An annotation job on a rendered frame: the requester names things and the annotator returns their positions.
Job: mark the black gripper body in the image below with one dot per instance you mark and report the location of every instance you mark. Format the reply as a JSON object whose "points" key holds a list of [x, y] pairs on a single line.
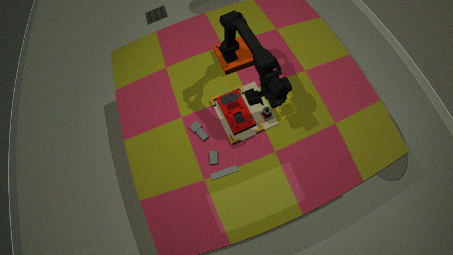
{"points": [[253, 97]]}

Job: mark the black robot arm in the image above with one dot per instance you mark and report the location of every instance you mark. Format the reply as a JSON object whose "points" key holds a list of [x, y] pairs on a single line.
{"points": [[264, 61]]}

